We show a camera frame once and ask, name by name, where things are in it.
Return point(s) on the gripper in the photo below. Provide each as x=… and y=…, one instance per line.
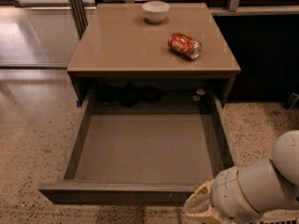
x=229, y=194

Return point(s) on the grey top drawer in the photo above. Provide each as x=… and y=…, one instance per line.
x=148, y=154

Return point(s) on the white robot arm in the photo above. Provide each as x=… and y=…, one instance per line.
x=240, y=195

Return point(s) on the grey power strip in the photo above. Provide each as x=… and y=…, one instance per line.
x=280, y=221

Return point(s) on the red soda can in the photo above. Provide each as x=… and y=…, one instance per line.
x=185, y=45

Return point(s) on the white ceramic bowl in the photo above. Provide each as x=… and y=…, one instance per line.
x=155, y=11

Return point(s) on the black object by wall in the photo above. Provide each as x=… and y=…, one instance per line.
x=291, y=101

